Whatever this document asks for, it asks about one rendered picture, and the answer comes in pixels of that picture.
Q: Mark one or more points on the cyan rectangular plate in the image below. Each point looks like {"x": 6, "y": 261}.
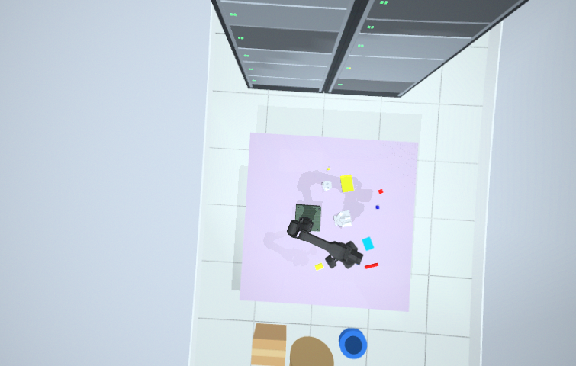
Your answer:
{"x": 368, "y": 243}

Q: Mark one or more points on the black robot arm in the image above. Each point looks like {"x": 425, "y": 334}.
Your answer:
{"x": 339, "y": 250}

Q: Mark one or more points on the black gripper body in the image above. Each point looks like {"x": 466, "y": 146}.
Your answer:
{"x": 330, "y": 261}

